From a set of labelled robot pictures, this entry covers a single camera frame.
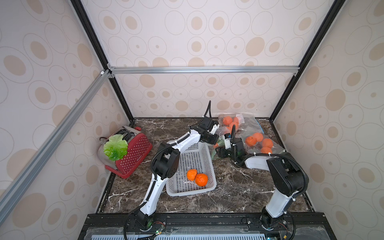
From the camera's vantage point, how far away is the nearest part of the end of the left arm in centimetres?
74

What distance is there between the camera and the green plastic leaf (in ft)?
2.55

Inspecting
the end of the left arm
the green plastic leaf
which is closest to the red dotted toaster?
the green plastic leaf

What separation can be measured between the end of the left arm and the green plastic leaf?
37cm
